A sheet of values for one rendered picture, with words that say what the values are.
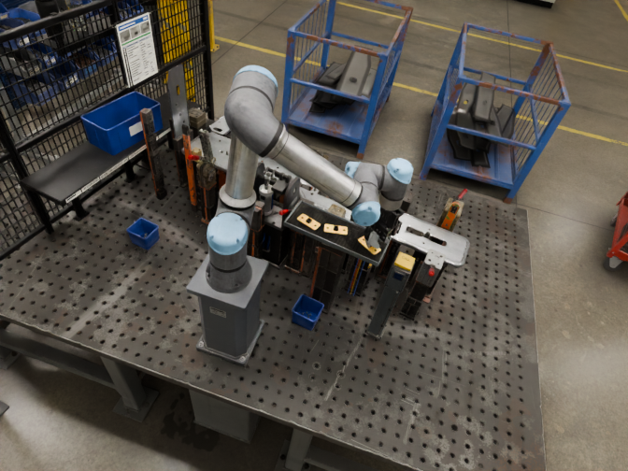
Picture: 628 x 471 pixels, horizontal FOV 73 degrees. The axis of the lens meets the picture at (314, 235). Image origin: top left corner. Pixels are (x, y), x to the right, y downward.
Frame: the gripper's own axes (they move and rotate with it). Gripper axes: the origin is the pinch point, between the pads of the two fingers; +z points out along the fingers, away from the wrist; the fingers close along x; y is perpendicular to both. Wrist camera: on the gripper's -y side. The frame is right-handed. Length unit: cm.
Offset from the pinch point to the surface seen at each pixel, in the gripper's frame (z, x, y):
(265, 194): 8.2, -10.8, -47.0
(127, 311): 49, -72, -55
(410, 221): 17.8, 39.0, -8.0
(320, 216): 1.8, -5.3, -20.9
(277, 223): 21.2, -8.6, -41.2
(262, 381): 48, -46, 2
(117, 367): 70, -84, -47
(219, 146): 18, -3, -96
